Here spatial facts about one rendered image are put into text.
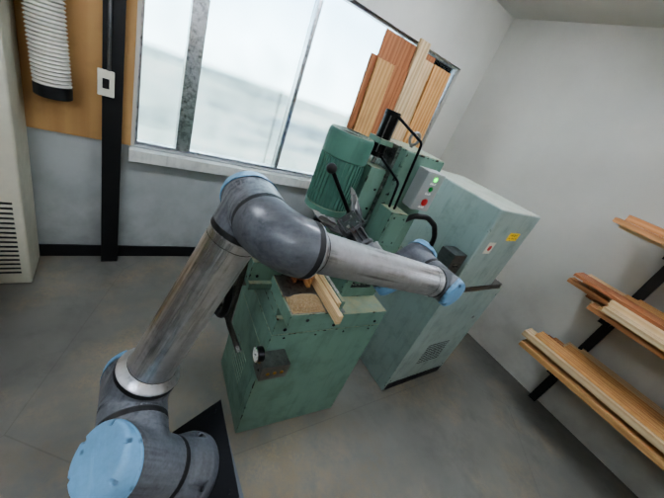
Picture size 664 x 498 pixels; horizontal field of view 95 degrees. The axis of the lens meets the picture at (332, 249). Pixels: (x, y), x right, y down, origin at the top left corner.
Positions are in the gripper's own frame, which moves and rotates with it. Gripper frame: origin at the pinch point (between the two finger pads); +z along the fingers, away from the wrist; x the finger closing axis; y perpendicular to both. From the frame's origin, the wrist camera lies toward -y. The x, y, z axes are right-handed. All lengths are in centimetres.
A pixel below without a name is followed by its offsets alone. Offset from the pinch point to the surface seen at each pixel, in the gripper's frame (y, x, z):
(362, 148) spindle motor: -0.1, -18.4, 9.5
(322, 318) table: -18.7, 24.7, -33.9
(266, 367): -25, 54, -38
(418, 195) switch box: -14.3, -32.2, -13.3
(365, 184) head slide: -12.9, -16.3, 1.0
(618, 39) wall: -96, -260, 15
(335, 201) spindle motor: -11.2, -2.7, 1.0
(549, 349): -117, -94, -145
